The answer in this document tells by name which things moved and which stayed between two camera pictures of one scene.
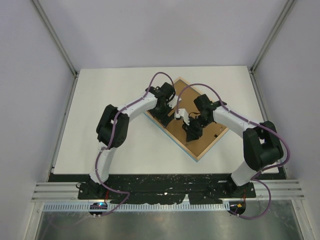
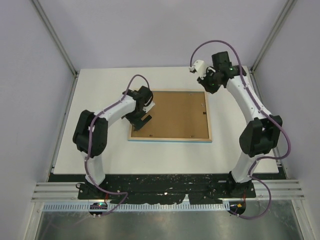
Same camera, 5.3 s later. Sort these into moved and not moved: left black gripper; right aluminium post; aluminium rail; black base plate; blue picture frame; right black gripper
Moved: right black gripper; left black gripper; blue picture frame
Not moved: aluminium rail; black base plate; right aluminium post
